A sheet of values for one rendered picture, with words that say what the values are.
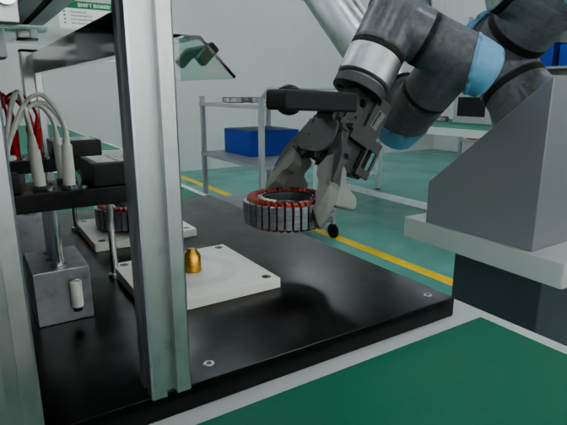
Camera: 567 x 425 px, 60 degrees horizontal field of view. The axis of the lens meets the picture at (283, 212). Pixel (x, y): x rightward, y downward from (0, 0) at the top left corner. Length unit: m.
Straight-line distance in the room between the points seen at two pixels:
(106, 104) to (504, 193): 5.42
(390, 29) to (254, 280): 0.36
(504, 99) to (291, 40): 6.16
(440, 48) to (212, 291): 0.42
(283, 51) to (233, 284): 6.45
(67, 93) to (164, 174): 5.59
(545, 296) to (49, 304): 0.75
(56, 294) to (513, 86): 0.78
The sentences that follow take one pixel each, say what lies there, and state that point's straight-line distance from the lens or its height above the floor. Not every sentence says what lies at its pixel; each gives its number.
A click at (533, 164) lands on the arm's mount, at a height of 0.88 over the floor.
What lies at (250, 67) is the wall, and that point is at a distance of 6.66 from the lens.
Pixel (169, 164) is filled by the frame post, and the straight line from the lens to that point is 0.33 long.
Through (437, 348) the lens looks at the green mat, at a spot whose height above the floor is 0.75.
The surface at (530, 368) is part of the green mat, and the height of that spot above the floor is 0.75.
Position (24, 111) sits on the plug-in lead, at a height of 0.97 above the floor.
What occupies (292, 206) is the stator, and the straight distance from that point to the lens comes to 0.58.
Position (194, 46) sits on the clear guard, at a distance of 0.80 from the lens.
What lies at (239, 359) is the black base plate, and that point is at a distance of 0.43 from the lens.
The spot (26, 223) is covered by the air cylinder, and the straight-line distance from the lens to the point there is 0.74.
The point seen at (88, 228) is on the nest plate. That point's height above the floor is 0.78.
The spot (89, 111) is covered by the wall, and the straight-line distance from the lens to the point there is 5.96.
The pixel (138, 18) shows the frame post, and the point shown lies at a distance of 0.33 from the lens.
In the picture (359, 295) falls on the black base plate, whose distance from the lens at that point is 0.55.
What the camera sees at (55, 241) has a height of 0.85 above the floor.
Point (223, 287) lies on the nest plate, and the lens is 0.54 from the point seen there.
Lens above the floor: 0.99
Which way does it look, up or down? 14 degrees down
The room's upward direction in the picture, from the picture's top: straight up
